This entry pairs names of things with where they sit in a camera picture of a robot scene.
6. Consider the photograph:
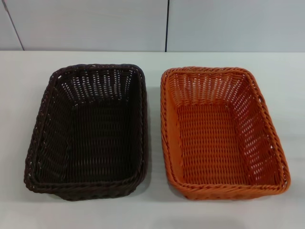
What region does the orange woven basket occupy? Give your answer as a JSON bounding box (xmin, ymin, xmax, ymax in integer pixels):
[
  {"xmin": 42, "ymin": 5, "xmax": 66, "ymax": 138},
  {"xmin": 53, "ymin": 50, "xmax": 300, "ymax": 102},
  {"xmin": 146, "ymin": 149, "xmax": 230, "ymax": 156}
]
[{"xmin": 160, "ymin": 66, "xmax": 292, "ymax": 200}]

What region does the dark brown woven basket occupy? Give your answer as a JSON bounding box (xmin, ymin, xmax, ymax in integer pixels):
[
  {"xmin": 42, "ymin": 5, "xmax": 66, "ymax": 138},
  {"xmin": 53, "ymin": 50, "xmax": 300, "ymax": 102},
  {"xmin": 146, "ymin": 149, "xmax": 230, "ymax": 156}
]
[{"xmin": 23, "ymin": 62, "xmax": 152, "ymax": 201}]

